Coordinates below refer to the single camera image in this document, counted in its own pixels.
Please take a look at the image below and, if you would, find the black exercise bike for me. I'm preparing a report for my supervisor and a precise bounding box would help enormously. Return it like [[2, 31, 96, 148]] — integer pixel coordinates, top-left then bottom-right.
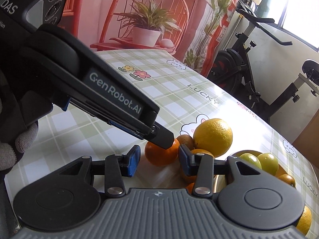
[[208, 0, 319, 124]]

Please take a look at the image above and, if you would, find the green apple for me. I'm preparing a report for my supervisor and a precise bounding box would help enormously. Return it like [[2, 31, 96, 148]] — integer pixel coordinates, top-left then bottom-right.
[[239, 153, 262, 169]]

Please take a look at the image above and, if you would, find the printed chair backdrop curtain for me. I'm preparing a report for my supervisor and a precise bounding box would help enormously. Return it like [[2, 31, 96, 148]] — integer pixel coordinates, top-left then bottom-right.
[[59, 0, 238, 75]]

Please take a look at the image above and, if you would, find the large yellow orange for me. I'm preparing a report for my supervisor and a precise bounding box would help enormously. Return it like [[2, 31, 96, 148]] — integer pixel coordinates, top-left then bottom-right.
[[193, 118, 233, 157]]

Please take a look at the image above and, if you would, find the small brown kiwi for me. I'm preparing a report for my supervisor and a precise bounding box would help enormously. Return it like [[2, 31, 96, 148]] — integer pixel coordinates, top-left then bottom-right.
[[176, 134, 194, 151]]

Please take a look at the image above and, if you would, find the yellow lemon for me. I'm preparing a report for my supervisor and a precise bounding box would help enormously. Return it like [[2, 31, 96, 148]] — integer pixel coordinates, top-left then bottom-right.
[[296, 206, 312, 236]]

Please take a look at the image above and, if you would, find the small tangerine on plate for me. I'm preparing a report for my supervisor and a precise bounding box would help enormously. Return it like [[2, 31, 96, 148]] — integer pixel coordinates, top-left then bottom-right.
[[186, 182, 195, 194]]

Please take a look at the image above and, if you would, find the brownish orange on plate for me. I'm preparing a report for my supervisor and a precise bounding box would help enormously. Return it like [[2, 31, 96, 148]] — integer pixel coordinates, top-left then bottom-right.
[[278, 174, 296, 188]]

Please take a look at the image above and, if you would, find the brown wooden door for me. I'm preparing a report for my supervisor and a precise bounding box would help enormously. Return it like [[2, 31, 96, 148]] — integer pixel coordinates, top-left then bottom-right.
[[293, 112, 319, 168]]

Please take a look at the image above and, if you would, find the dark orange with stem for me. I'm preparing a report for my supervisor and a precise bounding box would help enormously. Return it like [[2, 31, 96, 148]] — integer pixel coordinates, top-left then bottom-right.
[[180, 148, 215, 184]]

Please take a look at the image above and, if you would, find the green plaid tablecloth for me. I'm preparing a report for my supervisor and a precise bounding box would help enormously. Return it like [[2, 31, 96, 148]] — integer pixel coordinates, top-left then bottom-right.
[[5, 50, 318, 238]]

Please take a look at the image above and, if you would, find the cream ceramic plate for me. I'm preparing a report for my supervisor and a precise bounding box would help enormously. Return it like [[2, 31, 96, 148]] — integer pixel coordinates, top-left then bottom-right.
[[213, 150, 287, 193]]

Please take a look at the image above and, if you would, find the yellow-green apple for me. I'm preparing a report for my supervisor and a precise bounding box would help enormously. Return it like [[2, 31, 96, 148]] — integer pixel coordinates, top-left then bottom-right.
[[257, 153, 279, 176]]

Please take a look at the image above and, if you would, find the grey gloved left hand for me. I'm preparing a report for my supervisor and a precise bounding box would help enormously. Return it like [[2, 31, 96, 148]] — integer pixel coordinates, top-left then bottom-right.
[[0, 99, 39, 177]]

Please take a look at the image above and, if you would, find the small orange mandarin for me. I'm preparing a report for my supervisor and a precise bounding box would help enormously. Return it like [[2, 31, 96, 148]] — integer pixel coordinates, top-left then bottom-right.
[[144, 139, 179, 167]]

